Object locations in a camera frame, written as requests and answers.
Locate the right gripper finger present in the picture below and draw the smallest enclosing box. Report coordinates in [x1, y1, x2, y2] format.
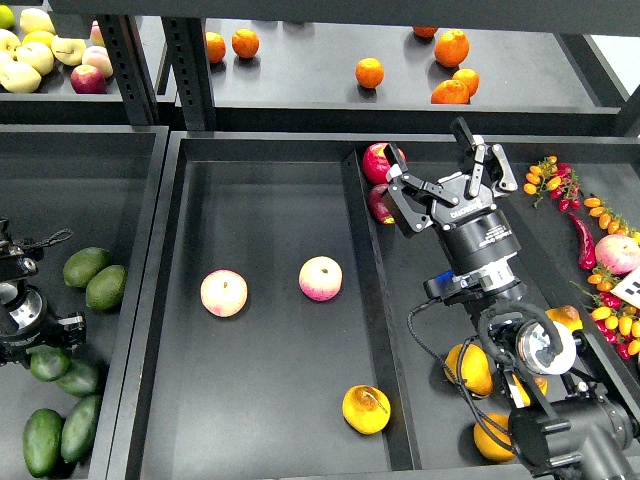
[450, 117, 518, 196]
[383, 142, 459, 237]

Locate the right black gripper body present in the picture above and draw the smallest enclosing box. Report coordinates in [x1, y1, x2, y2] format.
[430, 172, 520, 275]

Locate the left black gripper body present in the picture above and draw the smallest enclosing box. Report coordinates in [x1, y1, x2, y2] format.
[1, 312, 85, 366]

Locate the dark green avocado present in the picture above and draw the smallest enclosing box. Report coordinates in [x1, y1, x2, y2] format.
[29, 345, 71, 382]

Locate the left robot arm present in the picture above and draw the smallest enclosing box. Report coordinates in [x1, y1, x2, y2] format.
[1, 217, 86, 366]

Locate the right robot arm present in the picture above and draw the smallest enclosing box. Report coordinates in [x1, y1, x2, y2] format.
[383, 118, 639, 479]

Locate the dark avocado in left bin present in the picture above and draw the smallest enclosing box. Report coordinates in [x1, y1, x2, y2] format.
[55, 359, 103, 398]

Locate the green avocado beside upper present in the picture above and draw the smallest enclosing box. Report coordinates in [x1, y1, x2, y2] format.
[85, 265, 127, 311]

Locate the green avocado upper left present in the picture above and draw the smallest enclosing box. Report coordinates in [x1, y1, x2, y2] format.
[63, 247, 112, 288]

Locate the yellow pear with brown tip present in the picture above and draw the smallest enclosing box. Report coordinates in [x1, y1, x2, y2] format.
[546, 305, 584, 332]

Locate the small yellow pear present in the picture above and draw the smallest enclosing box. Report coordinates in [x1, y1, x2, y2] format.
[513, 375, 548, 407]

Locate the yellow pear bottom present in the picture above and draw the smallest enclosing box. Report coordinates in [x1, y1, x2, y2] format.
[473, 413, 515, 463]

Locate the dark red apple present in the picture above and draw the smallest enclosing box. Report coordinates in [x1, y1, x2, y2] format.
[367, 184, 395, 225]

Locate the bright red apple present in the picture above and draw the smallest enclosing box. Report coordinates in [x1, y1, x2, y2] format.
[362, 142, 390, 185]

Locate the black bin divider right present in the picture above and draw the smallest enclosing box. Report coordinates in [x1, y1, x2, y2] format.
[501, 198, 639, 418]

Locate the black bin divider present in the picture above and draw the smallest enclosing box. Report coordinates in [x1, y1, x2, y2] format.
[501, 198, 639, 418]
[341, 151, 422, 471]

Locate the upper cherry tomato bunch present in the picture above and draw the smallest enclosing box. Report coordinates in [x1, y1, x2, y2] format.
[522, 155, 582, 212]

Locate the cherry tomato bunch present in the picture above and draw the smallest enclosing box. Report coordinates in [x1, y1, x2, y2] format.
[574, 263, 639, 361]
[522, 155, 582, 212]

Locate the orange front right shelf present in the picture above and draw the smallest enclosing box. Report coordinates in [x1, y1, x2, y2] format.
[431, 79, 470, 104]

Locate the orange shelf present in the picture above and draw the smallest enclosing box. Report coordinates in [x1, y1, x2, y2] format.
[431, 79, 470, 104]
[355, 57, 385, 89]
[452, 68, 480, 97]

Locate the red chili pepper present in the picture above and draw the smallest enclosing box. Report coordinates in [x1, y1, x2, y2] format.
[569, 213, 596, 271]

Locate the large orange upper right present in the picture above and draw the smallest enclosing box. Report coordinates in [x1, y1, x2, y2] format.
[434, 29, 470, 68]

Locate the pink apple centre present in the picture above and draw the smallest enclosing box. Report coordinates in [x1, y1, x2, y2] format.
[298, 256, 343, 302]

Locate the pink apple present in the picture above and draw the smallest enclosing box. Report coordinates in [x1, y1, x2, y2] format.
[298, 256, 343, 302]
[200, 269, 248, 318]

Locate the orange cherry tomato sprig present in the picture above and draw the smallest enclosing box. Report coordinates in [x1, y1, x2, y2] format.
[583, 196, 639, 243]

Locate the orange centre shelf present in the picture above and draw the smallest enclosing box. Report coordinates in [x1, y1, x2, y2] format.
[355, 57, 385, 89]

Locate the orange under shelf edge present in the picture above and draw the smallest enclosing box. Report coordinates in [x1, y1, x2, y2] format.
[412, 26, 438, 39]

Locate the pink peach right bin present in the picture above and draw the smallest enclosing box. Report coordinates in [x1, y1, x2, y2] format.
[595, 234, 639, 275]

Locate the black left display bin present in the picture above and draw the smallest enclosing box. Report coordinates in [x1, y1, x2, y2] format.
[1, 125, 169, 479]

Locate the black display bin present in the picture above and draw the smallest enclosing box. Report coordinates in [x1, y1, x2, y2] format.
[105, 130, 640, 480]
[1, 125, 169, 479]

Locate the pink apple left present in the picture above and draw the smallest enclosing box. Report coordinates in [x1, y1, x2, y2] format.
[200, 269, 248, 318]

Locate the white label card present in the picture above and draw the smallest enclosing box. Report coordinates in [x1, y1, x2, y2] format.
[611, 267, 640, 308]

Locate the lower cherry tomato bunch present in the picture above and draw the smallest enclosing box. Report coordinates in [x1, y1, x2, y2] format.
[574, 263, 639, 361]

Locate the black upper shelf tray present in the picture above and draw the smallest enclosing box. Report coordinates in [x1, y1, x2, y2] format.
[204, 19, 639, 136]

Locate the black centre display bin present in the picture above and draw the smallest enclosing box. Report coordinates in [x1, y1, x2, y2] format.
[105, 130, 640, 480]

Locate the black bin divider left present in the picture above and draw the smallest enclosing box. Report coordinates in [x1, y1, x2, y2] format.
[341, 151, 422, 471]

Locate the black upper left tray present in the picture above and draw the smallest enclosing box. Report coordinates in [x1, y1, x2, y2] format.
[0, 4, 170, 126]

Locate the orange far left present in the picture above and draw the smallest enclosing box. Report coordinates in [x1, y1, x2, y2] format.
[205, 31, 226, 64]

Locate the black top shelf beam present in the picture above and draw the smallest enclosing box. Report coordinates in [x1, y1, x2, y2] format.
[50, 1, 639, 37]

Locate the black perforated post right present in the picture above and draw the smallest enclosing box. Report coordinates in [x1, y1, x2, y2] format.
[161, 17, 217, 131]

